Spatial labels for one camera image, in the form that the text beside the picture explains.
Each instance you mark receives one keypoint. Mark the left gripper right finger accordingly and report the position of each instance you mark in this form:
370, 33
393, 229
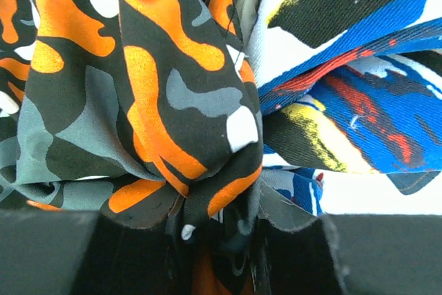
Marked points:
375, 254

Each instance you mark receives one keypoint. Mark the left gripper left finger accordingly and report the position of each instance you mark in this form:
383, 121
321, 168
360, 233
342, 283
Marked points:
42, 251

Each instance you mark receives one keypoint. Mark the orange camouflage cloth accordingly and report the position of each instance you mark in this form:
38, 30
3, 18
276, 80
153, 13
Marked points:
131, 108

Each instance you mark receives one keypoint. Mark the blue white patterned cloth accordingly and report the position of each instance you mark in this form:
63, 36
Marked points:
350, 92

